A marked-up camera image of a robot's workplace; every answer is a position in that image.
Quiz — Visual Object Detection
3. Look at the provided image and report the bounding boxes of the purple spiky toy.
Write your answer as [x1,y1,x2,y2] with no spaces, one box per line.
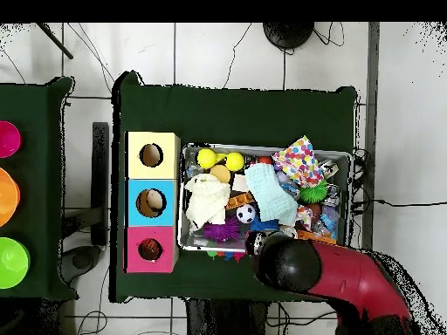
[203,216,241,243]

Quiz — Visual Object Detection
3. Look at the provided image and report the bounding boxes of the black round stand base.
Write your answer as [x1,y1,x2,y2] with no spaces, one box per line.
[262,22,315,50]

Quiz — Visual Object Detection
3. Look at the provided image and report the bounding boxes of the orange plastic bowl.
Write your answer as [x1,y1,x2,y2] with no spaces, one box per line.
[0,167,21,228]

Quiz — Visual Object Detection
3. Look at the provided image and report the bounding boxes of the blue spiky toy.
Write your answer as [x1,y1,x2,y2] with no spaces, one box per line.
[249,217,280,234]

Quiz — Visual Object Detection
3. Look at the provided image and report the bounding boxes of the dark grey rounded base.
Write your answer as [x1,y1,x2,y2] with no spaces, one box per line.
[57,244,103,284]

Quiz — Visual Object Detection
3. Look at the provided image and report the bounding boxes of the cream knitted cloth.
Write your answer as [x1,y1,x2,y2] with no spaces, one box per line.
[183,173,232,230]

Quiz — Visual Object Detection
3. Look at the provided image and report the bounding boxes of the colourful polka dot cloth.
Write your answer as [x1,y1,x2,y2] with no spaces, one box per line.
[271,134,326,188]

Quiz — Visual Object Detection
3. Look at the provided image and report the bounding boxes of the orange striped tiger plush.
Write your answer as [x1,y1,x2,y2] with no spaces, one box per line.
[138,239,163,261]

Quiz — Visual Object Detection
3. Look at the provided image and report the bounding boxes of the black pole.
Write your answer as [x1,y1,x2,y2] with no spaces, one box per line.
[36,22,74,60]

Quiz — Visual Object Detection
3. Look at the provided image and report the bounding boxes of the green plastic bowl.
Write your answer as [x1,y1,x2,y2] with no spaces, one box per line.
[0,236,31,290]

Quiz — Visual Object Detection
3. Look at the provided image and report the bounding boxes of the yellow tennis ball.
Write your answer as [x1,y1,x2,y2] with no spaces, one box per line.
[196,148,217,170]

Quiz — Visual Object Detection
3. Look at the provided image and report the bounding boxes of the wooden box with three holes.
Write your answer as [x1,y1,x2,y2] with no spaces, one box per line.
[124,131,181,274]

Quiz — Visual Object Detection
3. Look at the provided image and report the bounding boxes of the dark green tablecloth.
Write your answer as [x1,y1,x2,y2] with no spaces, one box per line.
[110,70,360,310]

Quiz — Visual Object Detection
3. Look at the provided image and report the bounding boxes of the smooth yellow ball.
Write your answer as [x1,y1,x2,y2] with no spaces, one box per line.
[224,151,245,173]

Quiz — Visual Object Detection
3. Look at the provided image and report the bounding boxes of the small soccer ball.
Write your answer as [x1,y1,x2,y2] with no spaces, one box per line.
[236,203,257,224]

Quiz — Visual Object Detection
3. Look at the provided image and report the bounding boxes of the shallow mesh bin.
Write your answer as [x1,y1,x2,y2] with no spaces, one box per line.
[177,140,354,258]

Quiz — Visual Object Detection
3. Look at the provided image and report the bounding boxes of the pink plastic bowl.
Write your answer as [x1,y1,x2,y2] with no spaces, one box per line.
[0,120,23,159]

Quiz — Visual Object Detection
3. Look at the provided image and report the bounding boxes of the orange round foam disc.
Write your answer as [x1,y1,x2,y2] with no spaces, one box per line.
[209,163,231,184]

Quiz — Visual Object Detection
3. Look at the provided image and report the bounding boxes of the orange toy brick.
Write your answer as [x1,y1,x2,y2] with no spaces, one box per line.
[296,229,337,245]
[225,192,255,211]

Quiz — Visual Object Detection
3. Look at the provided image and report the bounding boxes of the mint green cloth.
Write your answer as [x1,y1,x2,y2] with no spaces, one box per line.
[243,162,299,226]

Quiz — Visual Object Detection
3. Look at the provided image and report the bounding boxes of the dark green cloth side table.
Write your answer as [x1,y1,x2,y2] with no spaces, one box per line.
[0,76,79,301]

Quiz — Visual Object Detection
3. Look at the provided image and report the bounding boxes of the black upright panel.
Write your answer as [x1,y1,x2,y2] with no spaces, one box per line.
[90,121,110,247]

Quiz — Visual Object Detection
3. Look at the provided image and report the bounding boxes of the black cable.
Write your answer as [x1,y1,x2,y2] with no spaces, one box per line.
[352,198,447,209]

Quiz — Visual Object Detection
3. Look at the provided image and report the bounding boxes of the plain wooden block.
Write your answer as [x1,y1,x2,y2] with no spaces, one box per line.
[231,174,250,193]

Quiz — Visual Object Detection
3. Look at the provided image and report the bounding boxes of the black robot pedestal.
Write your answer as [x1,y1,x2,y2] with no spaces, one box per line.
[184,297,270,335]

